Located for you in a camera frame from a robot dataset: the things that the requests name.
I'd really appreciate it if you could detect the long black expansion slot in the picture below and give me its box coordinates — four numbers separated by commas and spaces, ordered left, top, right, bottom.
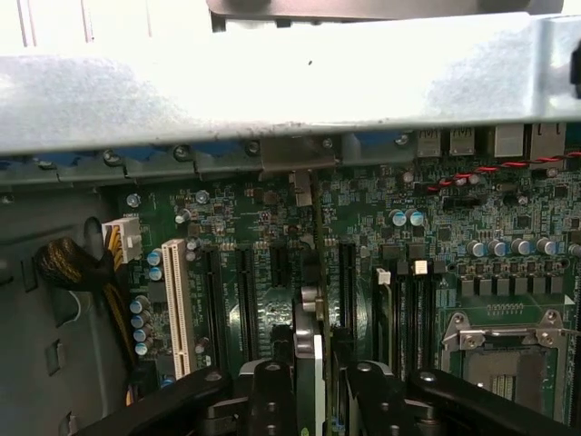
339, 243, 359, 346
235, 247, 258, 364
202, 244, 228, 369

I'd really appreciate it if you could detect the CPU socket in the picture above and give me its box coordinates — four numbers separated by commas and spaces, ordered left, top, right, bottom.
440, 310, 571, 426

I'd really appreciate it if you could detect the white expansion slot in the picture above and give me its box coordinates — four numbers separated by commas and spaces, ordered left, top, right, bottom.
162, 238, 197, 381

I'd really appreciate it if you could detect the short black expansion slot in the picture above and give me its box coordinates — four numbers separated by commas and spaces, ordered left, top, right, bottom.
271, 240, 290, 290

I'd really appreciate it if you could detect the green motherboard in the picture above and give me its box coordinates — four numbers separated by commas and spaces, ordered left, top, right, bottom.
113, 122, 581, 436

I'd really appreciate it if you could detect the twin silver USB port block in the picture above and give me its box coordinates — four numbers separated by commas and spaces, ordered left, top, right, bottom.
415, 124, 478, 158

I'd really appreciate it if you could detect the silver network port block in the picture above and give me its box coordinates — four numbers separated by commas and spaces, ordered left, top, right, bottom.
492, 122, 568, 173

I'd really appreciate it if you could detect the open black PC case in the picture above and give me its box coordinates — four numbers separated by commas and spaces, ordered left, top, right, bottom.
0, 0, 581, 436

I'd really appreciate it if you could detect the yellow black power wire bundle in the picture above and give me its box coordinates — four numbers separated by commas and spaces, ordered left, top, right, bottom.
34, 216, 142, 410

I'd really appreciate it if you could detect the red black twisted wire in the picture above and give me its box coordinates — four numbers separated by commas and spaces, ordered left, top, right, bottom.
426, 152, 581, 192

